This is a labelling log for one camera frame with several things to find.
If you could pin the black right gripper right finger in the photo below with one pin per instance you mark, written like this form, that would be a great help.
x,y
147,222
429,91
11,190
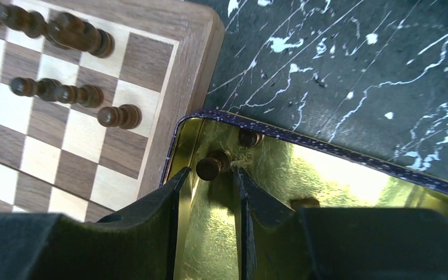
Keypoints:
x,y
272,238

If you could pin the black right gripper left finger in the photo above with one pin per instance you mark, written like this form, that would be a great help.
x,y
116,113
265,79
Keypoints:
x,y
136,242

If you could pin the dark pawn chess piece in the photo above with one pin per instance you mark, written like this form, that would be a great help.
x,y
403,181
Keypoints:
x,y
126,116

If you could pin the dark knight chess piece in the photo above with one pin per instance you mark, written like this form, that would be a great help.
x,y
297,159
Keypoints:
x,y
73,32

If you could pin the gold tin with dark pieces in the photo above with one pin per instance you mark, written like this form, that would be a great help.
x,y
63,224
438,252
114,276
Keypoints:
x,y
376,220

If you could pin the wooden chess board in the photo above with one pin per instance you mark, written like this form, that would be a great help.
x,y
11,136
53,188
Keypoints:
x,y
56,157

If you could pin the dark pawn on board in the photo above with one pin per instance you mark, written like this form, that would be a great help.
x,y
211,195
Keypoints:
x,y
44,88

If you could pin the dark pawn in tin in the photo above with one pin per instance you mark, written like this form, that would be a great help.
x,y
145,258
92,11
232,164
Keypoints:
x,y
214,164
248,138
304,203

